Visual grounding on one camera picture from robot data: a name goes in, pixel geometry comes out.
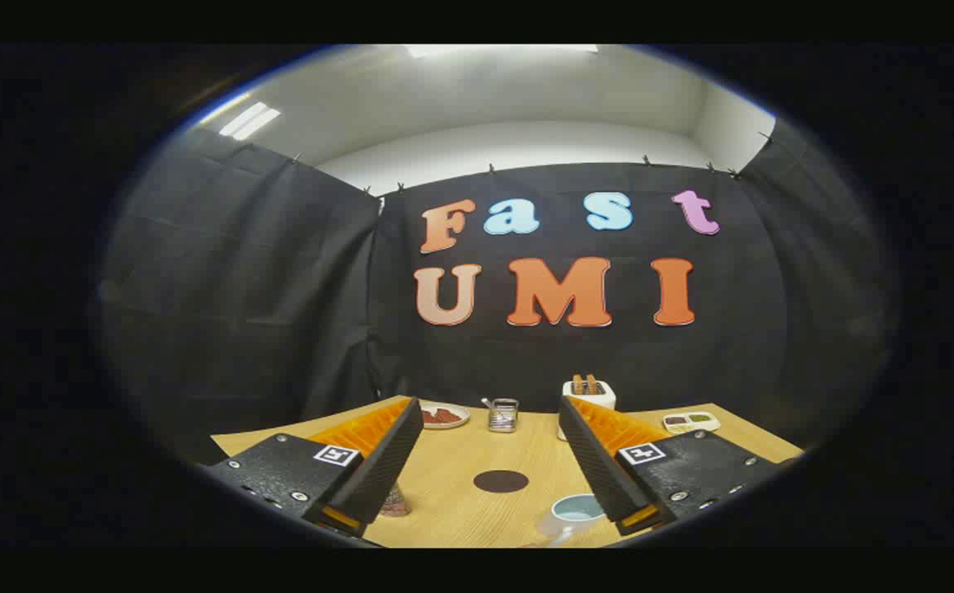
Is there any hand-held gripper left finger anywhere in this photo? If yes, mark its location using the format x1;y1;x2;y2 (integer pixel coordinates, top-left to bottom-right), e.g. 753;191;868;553
199;397;426;539

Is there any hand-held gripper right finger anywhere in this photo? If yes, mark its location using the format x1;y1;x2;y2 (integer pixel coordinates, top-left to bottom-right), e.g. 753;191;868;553
558;395;783;538

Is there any white cup with handle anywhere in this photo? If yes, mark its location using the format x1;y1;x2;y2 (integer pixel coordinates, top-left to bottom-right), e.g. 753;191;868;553
536;493;610;548

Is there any dark round coaster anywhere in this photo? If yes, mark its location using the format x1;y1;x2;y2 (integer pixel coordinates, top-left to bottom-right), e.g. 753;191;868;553
473;469;530;494

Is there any white toaster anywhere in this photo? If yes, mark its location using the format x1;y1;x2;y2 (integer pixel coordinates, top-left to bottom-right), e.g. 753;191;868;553
558;379;617;441

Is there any white plate with red food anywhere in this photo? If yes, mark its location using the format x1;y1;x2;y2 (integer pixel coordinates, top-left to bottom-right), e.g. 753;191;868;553
419;403;471;430

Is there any wooden table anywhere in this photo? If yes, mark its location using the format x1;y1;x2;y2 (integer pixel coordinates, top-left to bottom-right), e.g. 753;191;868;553
211;395;805;549

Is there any white divided dish with food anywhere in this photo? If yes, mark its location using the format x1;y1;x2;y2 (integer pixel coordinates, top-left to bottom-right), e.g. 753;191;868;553
662;411;722;435

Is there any black backdrop cloth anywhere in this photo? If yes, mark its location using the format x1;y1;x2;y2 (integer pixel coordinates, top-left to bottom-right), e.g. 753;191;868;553
102;124;898;462

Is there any long ceiling light panel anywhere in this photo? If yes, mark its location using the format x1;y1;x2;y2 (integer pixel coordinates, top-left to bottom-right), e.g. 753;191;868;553
405;44;600;58

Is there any metal wire basket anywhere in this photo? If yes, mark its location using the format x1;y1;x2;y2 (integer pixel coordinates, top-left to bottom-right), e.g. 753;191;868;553
482;397;521;433

